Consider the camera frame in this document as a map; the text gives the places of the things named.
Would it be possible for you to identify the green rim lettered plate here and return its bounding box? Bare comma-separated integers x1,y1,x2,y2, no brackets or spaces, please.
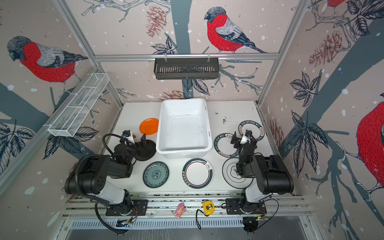
238,120,265,141
214,133,239,158

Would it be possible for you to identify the white plate black flower outline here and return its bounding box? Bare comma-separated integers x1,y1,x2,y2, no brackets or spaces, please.
222,158,253,190

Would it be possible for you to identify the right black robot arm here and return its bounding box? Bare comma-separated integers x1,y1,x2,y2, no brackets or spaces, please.
231,131,294,214

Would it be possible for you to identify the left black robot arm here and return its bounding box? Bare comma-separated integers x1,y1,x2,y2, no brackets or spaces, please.
65,131,147,213

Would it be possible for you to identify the white plastic bin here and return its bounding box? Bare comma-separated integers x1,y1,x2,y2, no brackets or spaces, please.
156,98,213,159

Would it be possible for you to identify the orange plate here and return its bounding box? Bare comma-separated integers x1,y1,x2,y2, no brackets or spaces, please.
139,118,159,135

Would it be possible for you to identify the green patterned plate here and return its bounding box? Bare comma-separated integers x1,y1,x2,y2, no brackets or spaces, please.
143,162,170,189

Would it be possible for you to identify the white plate green red rim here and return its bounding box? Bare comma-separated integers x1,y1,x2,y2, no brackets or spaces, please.
182,158,214,189

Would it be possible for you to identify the small circuit board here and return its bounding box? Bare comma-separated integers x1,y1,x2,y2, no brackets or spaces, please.
116,219,135,228

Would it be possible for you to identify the yellow tape measure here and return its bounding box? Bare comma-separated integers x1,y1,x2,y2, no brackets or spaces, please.
202,201,215,216

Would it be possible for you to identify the pink toy figure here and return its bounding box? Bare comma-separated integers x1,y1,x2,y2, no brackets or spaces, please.
174,203,186,219

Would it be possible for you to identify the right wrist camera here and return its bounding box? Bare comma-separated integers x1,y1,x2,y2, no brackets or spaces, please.
241,130,254,145

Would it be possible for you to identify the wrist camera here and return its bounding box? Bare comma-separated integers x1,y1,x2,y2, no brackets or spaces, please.
122,130,135,145
241,130,254,145

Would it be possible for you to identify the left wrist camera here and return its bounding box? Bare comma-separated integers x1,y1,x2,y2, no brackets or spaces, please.
122,130,135,145

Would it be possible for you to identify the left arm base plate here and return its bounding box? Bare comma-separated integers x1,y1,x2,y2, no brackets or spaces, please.
106,200,149,217

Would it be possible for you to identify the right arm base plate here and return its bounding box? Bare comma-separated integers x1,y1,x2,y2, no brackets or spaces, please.
224,198,267,215

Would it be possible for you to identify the white wire mesh shelf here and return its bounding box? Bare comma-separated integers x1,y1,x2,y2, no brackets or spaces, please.
48,73,110,137

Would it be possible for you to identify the black hanging wall basket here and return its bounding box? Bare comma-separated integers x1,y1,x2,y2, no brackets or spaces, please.
154,58,220,80

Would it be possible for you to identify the aluminium horizontal frame bar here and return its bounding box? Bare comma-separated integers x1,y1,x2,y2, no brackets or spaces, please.
94,53,280,63

